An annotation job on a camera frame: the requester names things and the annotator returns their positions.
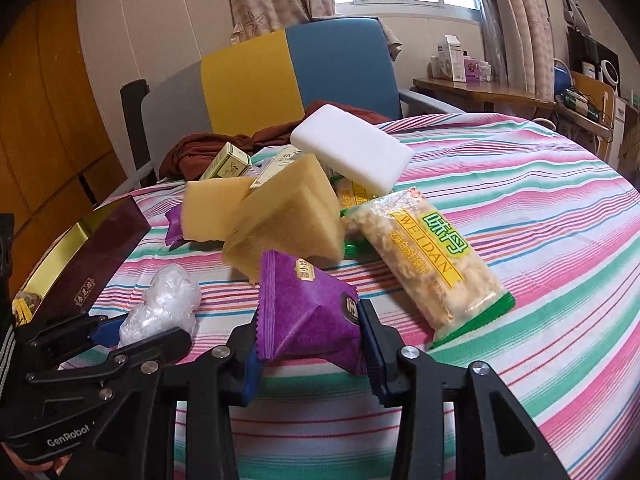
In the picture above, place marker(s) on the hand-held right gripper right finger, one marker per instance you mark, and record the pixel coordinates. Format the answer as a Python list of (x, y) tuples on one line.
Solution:
[(374, 355)]

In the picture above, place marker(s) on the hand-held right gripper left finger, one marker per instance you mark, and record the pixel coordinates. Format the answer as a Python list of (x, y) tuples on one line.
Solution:
[(250, 375)]

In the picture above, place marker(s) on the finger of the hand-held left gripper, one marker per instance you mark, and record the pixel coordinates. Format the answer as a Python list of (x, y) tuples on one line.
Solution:
[(160, 345), (107, 332)]

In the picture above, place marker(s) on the clear plastic wrap wad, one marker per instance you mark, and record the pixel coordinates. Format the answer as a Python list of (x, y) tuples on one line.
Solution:
[(160, 295)]

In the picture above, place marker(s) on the dark red tin box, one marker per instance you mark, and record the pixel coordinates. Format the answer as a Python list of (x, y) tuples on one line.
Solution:
[(100, 255)]

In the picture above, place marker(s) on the purple snack packet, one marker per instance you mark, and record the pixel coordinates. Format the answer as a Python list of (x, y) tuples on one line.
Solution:
[(305, 310)]

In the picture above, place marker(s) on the clear snack packet green label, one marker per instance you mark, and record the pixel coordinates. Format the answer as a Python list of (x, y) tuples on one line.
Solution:
[(430, 260)]

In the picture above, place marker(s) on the bright yellow sponge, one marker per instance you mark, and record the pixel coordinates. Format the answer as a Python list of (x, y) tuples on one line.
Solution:
[(210, 207)]

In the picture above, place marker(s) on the yellow green snack packet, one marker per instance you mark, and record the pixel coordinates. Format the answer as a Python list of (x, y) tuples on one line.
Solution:
[(350, 195)]

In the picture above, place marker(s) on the small purple packet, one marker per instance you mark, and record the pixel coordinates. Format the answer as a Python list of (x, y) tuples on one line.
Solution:
[(175, 225)]

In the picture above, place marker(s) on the tan yellow sponge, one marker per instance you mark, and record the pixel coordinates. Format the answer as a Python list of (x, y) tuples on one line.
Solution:
[(285, 215)]

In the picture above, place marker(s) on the small green box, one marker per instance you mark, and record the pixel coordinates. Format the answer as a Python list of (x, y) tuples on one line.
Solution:
[(227, 162)]

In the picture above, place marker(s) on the brown cloth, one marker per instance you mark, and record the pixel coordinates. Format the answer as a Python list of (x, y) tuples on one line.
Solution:
[(195, 152)]

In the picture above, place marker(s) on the white foam block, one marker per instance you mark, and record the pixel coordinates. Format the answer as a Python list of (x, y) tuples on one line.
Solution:
[(350, 147)]

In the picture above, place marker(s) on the wooden wardrobe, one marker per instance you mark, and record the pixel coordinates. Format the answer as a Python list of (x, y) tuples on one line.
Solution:
[(50, 110)]

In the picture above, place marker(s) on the wooden desk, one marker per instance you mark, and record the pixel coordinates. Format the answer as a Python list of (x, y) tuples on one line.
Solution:
[(480, 91)]

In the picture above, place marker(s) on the grey yellow blue chair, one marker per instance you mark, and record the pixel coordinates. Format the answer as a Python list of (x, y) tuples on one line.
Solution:
[(250, 75)]

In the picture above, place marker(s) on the purple carton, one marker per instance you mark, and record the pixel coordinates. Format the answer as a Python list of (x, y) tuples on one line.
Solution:
[(472, 69)]

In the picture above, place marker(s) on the white carton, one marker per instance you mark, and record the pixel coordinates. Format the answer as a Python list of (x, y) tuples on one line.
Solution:
[(452, 57)]

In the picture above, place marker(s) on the blue round container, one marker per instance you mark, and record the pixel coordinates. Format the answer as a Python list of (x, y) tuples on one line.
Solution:
[(562, 80)]

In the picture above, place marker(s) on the white round device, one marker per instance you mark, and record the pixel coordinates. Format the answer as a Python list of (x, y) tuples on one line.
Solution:
[(601, 71)]

